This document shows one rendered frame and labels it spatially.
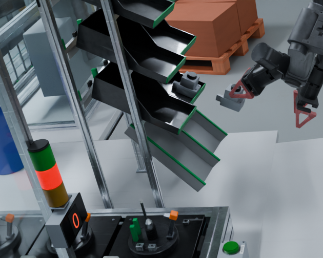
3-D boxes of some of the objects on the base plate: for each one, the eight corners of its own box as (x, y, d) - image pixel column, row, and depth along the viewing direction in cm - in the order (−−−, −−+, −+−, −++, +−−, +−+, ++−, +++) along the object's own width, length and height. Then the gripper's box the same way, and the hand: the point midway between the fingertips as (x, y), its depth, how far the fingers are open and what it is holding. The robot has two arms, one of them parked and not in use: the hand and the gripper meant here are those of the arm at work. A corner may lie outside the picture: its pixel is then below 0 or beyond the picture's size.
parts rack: (194, 164, 216) (143, -61, 178) (170, 230, 186) (104, -22, 148) (139, 166, 223) (79, -50, 185) (107, 231, 193) (28, -11, 155)
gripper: (275, 87, 169) (233, 109, 179) (285, 72, 177) (244, 93, 186) (261, 68, 168) (220, 90, 177) (272, 54, 175) (231, 76, 185)
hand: (234, 91), depth 181 cm, fingers closed on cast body, 4 cm apart
